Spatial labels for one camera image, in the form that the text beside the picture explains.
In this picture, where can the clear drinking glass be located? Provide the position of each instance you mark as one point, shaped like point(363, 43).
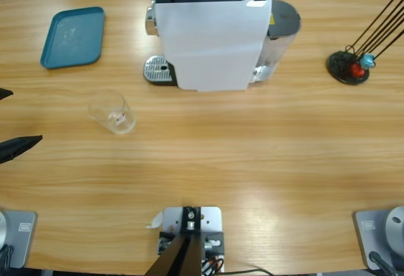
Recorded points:
point(113, 115)

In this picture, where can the white tape scrap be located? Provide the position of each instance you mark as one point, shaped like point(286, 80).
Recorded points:
point(155, 221)

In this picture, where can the red coffee capsule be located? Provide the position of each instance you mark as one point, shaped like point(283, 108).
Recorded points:
point(357, 70)

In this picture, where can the blue coffee capsule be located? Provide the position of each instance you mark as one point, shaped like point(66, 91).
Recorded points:
point(368, 61)

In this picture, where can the teal plastic tray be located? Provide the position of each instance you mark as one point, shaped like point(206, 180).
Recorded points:
point(74, 37)

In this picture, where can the arm grey base plate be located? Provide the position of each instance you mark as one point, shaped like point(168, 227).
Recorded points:
point(19, 238)
point(375, 235)

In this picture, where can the white capsule coffee machine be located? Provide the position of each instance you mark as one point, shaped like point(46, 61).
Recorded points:
point(208, 42)

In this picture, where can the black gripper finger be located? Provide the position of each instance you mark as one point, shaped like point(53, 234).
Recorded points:
point(17, 148)
point(5, 93)

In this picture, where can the white mount block dark post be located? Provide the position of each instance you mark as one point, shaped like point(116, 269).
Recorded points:
point(210, 222)

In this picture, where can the black capsule holder with rods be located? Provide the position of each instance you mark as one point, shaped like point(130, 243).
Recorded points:
point(339, 64)

